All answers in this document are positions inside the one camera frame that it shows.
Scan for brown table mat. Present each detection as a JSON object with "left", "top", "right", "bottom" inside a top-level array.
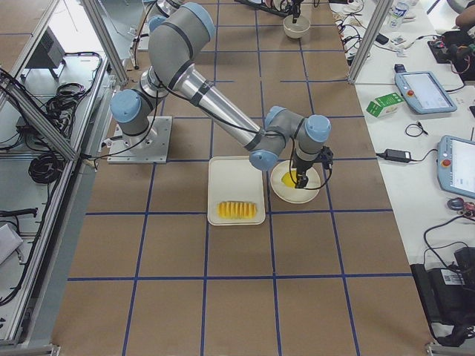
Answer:
[{"left": 53, "top": 1, "right": 430, "bottom": 355}]

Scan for teach pendant near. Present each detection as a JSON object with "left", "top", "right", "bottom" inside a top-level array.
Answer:
[{"left": 437, "top": 135, "right": 474, "bottom": 199}]

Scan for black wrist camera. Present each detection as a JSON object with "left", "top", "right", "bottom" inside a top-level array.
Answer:
[{"left": 320, "top": 146, "right": 333, "bottom": 171}]

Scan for aluminium frame post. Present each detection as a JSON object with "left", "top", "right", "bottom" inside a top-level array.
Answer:
[{"left": 348, "top": 0, "right": 393, "bottom": 85}]

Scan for cream ceramic bowl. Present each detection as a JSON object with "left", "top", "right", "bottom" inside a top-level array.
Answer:
[{"left": 283, "top": 15, "right": 311, "bottom": 39}]

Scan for black power adapter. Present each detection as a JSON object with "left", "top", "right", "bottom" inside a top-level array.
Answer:
[{"left": 384, "top": 148, "right": 412, "bottom": 163}]

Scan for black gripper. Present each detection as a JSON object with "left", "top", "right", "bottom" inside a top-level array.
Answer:
[{"left": 291, "top": 150, "right": 315, "bottom": 189}]

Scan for green white carton box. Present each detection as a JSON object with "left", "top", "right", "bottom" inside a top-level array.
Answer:
[{"left": 366, "top": 92, "right": 404, "bottom": 118}]

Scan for black dish rack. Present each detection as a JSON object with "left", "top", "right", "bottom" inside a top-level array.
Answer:
[{"left": 235, "top": 0, "right": 301, "bottom": 17}]

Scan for sliced yellow bread loaf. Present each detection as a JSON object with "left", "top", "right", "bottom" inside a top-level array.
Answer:
[{"left": 217, "top": 201, "right": 258, "bottom": 220}]

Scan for yellow lemon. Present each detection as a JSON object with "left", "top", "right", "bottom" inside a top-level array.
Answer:
[{"left": 281, "top": 171, "right": 295, "bottom": 188}]

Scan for teach pendant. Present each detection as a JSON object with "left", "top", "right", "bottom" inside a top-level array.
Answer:
[
  {"left": 394, "top": 71, "right": 457, "bottom": 114},
  {"left": 437, "top": 135, "right": 474, "bottom": 199}
]

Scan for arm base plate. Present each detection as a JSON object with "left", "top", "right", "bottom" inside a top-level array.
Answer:
[{"left": 107, "top": 116, "right": 173, "bottom": 164}]

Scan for white rectangular tray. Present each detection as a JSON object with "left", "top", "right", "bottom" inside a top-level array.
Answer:
[{"left": 207, "top": 156, "right": 266, "bottom": 226}]

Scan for cream round plate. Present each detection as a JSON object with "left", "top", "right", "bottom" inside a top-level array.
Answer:
[{"left": 270, "top": 160, "right": 321, "bottom": 204}]

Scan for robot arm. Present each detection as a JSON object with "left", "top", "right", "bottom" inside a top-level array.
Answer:
[
  {"left": 142, "top": 1, "right": 302, "bottom": 33},
  {"left": 111, "top": 2, "right": 333, "bottom": 188}
]

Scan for teach pendant far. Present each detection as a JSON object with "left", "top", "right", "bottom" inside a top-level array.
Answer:
[{"left": 394, "top": 71, "right": 457, "bottom": 114}]

